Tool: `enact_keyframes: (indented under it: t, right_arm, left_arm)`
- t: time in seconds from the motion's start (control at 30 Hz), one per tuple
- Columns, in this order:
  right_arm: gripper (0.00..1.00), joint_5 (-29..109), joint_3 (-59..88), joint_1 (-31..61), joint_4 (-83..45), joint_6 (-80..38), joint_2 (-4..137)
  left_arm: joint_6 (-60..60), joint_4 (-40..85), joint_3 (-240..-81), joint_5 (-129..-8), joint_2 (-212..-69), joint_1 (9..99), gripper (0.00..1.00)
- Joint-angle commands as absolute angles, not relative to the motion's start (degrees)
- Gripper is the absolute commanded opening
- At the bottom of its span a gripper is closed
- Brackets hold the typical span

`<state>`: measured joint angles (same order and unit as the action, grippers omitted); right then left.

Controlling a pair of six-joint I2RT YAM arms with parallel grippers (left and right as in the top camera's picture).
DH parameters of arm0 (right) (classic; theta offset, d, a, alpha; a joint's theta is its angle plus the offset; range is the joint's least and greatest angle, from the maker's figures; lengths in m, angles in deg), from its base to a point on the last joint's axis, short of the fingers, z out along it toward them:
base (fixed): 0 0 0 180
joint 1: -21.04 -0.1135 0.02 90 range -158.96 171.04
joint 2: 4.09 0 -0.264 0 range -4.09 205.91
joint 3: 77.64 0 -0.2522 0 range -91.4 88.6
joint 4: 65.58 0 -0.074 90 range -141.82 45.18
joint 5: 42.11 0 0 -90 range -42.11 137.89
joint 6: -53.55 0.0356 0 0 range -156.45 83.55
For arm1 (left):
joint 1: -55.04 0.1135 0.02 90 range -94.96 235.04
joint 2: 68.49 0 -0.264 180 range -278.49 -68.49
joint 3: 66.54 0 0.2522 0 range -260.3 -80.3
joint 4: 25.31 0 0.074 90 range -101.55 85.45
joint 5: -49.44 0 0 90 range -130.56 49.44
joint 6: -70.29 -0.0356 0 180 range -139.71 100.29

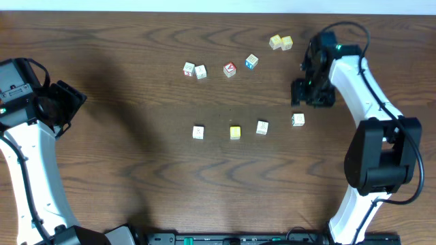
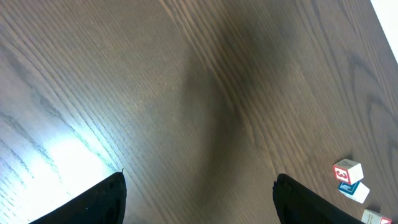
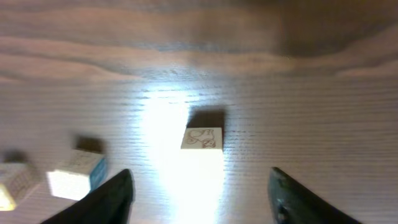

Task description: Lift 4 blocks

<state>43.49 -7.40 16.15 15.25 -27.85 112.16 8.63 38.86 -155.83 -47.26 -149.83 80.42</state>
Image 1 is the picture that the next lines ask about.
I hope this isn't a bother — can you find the green sided white block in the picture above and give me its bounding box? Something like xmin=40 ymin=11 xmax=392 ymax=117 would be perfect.
xmin=292 ymin=113 xmax=305 ymax=127

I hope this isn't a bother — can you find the white block with figure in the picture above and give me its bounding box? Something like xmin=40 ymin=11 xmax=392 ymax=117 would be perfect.
xmin=256 ymin=120 xmax=269 ymax=135

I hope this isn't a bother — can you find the yellow block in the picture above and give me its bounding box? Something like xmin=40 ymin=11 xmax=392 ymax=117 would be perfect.
xmin=230 ymin=126 xmax=241 ymax=140
xmin=281 ymin=36 xmax=294 ymax=51
xmin=269 ymin=35 xmax=282 ymax=50

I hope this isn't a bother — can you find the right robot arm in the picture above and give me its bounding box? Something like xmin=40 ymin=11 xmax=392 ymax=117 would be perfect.
xmin=291 ymin=31 xmax=423 ymax=244

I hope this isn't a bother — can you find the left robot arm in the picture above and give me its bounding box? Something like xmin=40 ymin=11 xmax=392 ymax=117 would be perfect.
xmin=1 ymin=58 xmax=145 ymax=244

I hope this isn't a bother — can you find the blue sided picture block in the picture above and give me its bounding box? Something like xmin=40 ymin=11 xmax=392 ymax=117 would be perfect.
xmin=245 ymin=54 xmax=259 ymax=70

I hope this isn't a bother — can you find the red letter A block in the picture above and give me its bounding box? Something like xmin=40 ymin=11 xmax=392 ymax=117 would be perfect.
xmin=223 ymin=62 xmax=236 ymax=78

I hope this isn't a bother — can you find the white block blue side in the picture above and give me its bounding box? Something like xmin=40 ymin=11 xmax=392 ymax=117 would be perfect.
xmin=194 ymin=65 xmax=207 ymax=79

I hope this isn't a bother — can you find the white block front left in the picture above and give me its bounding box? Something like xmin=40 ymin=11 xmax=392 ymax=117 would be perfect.
xmin=192 ymin=125 xmax=204 ymax=140

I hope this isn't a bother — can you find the white block red number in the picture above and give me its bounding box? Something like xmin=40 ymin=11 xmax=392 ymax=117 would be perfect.
xmin=183 ymin=62 xmax=195 ymax=77

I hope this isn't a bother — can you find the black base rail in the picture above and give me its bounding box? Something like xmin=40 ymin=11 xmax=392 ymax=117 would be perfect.
xmin=146 ymin=232 xmax=402 ymax=245

